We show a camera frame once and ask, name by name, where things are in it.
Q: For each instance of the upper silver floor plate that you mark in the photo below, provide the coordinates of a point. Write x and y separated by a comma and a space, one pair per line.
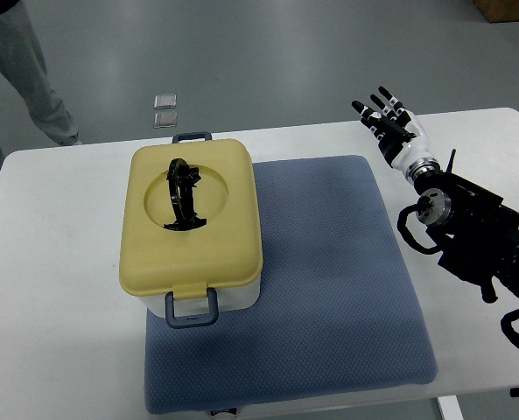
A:
165, 101

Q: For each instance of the yellow box lid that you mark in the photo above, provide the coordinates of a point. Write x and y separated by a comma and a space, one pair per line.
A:
191, 224

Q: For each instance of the person in grey trousers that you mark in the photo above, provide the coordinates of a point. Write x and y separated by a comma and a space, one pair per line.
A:
23, 65

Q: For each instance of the brown cardboard box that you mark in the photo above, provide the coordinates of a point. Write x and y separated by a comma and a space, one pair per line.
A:
499, 11

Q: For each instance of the white storage box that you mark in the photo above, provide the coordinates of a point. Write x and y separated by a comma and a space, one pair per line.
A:
229, 299

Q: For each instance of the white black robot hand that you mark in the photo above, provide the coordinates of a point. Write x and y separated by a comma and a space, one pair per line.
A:
400, 136

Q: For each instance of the blue grey cushion mat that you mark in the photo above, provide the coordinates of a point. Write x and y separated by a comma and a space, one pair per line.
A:
337, 311

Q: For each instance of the white table leg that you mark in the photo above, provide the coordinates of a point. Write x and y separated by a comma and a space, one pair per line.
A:
449, 408

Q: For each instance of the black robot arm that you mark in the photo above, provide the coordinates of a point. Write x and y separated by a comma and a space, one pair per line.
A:
476, 236

